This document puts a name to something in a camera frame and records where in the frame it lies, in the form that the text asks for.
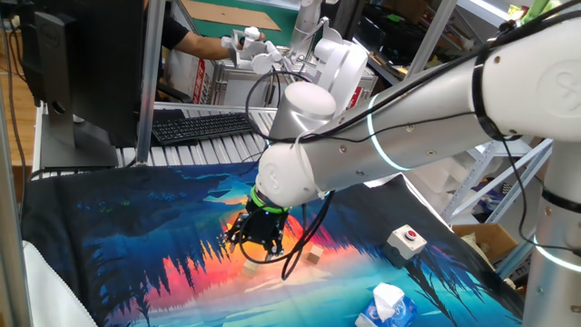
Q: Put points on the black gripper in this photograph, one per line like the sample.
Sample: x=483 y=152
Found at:
x=265 y=227

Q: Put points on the plain wooden cube block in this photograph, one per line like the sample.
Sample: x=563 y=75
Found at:
x=314 y=254
x=249 y=270

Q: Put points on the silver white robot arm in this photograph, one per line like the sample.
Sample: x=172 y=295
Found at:
x=408 y=136

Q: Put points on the person's bare forearm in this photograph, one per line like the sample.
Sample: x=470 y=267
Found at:
x=204 y=45

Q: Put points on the colourful landscape print cloth mat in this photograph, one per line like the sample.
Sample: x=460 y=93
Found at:
x=136 y=236

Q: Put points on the black keyboard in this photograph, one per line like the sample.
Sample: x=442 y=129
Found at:
x=204 y=127

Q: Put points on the grey emergency stop button box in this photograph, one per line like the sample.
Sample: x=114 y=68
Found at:
x=401 y=247

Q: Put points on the silver aluminium case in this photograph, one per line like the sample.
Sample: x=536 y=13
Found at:
x=236 y=86

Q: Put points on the blue tissue pack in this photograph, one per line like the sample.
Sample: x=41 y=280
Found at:
x=399 y=313

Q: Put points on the black chair armrest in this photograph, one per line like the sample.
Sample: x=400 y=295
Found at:
x=174 y=94

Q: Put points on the white box red print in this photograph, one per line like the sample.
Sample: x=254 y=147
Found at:
x=181 y=72

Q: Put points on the white foam packaging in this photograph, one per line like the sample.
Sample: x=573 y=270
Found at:
x=431 y=177

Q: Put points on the white haptic control device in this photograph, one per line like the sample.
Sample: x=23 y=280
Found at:
x=340 y=68

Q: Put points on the black shirt sleeve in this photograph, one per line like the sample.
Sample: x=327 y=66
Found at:
x=172 y=32

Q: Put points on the black computer monitor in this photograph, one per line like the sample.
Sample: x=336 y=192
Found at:
x=104 y=68

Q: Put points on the brown cardboard box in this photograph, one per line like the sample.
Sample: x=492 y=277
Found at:
x=490 y=238

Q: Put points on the brown cardboard sheet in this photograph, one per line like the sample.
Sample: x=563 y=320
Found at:
x=213 y=11

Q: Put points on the white metal shelf rack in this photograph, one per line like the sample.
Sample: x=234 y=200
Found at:
x=499 y=177

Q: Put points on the black electronic device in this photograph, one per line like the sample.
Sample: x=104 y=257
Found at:
x=519 y=272

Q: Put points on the yellow small container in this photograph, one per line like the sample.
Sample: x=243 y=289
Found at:
x=515 y=12

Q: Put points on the green bottle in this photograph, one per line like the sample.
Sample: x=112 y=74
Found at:
x=535 y=9

